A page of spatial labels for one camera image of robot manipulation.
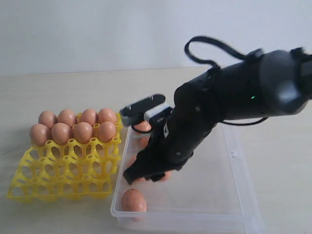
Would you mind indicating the yellow plastic egg tray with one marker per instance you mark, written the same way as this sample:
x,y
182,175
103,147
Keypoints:
x,y
73,170

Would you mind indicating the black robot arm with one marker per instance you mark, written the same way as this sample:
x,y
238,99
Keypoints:
x,y
278,83

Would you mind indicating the brown egg placed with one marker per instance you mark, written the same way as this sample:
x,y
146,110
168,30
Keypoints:
x,y
105,115
39,134
83,132
90,116
68,117
61,133
47,118

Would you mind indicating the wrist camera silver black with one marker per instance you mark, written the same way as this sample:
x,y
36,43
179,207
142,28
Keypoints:
x,y
143,109

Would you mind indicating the brown egg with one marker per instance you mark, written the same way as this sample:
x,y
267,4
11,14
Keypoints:
x,y
144,141
133,201
131,161
166,177
106,131
142,128

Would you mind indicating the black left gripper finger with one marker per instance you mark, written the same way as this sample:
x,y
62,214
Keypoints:
x,y
144,165

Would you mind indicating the clear plastic container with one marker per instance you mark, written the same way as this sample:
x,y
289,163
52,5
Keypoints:
x,y
211,194

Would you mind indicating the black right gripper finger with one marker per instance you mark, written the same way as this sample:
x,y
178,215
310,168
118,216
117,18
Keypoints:
x,y
155,177

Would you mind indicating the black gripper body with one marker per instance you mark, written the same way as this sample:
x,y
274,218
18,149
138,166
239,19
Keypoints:
x,y
177,132

